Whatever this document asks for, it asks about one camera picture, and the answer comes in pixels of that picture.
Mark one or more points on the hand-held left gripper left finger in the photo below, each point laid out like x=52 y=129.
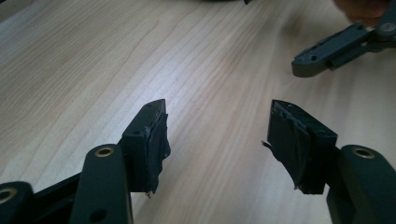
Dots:
x=140 y=149

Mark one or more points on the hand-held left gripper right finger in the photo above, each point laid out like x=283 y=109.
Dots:
x=299 y=149

